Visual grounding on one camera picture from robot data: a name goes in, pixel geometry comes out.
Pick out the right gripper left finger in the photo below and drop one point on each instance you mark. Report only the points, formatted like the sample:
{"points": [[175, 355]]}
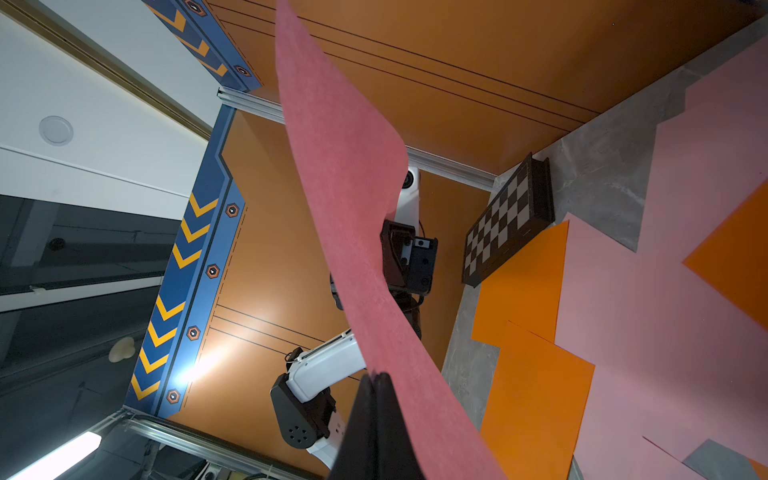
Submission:
{"points": [[358, 456]]}

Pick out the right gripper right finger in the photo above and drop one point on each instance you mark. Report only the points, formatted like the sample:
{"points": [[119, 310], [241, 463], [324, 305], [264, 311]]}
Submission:
{"points": [[395, 457]]}

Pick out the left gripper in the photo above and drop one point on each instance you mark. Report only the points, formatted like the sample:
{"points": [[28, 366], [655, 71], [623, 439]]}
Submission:
{"points": [[406, 264]]}

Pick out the pink paper top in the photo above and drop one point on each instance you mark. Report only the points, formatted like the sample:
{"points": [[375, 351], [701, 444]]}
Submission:
{"points": [[352, 164]]}

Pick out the pink paper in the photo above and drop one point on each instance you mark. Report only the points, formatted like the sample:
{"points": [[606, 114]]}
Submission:
{"points": [[676, 363], [352, 164]]}

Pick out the orange paper front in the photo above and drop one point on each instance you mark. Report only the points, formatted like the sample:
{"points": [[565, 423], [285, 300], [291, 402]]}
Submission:
{"points": [[536, 406]]}

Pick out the orange paper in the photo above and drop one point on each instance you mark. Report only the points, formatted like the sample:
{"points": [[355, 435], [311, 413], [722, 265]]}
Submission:
{"points": [[536, 406], [525, 290], [733, 259]]}

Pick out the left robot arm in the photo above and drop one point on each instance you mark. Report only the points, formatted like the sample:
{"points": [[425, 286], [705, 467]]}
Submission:
{"points": [[304, 406]]}

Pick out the orange paper far left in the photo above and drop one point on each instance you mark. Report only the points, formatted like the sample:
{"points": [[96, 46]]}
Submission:
{"points": [[525, 290]]}

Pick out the black white chessboard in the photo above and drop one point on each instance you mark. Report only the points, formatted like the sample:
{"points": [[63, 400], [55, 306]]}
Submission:
{"points": [[522, 208]]}

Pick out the pink paper lower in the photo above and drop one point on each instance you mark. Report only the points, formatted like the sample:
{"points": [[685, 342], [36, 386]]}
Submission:
{"points": [[676, 363]]}

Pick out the orange paper right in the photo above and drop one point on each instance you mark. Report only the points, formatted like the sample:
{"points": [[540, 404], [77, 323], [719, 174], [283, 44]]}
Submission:
{"points": [[733, 259]]}

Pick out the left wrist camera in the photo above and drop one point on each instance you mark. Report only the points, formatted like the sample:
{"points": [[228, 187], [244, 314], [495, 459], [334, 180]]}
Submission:
{"points": [[407, 211]]}

